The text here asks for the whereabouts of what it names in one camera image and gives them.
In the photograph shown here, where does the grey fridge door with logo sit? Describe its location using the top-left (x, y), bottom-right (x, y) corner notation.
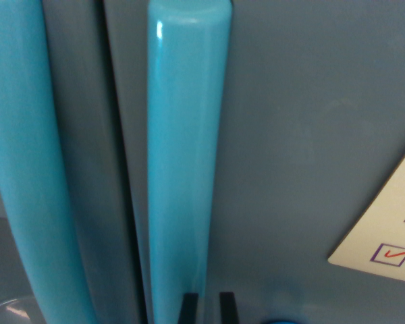
top-left (103, 0), bottom-right (405, 324)

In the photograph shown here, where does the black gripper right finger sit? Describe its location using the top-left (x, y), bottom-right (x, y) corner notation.
top-left (219, 292), bottom-right (240, 324)

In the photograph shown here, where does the teal handle of logo door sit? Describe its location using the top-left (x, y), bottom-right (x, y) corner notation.
top-left (146, 0), bottom-right (232, 324)

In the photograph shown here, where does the cream grocery checklist card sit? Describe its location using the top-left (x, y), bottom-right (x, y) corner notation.
top-left (327, 136), bottom-right (405, 285)

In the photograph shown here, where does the grey fridge door with dispenser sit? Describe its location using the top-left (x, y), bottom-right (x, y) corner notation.
top-left (0, 0), bottom-right (145, 324)

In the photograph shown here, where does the teal handle of dispenser door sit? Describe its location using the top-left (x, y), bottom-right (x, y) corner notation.
top-left (0, 0), bottom-right (99, 324)

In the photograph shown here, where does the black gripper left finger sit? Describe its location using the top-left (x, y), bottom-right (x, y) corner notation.
top-left (178, 292), bottom-right (200, 324)

